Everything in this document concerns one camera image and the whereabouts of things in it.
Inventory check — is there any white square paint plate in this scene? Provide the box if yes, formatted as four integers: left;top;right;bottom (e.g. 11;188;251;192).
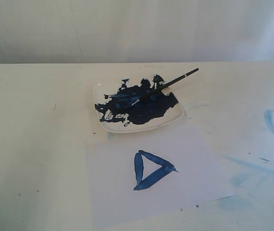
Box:
93;75;184;133

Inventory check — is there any black paintbrush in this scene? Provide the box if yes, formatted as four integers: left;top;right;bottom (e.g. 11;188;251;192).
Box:
124;68;199;110

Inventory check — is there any white paper sheet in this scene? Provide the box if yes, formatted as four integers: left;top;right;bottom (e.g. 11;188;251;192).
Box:
88;124;232;220

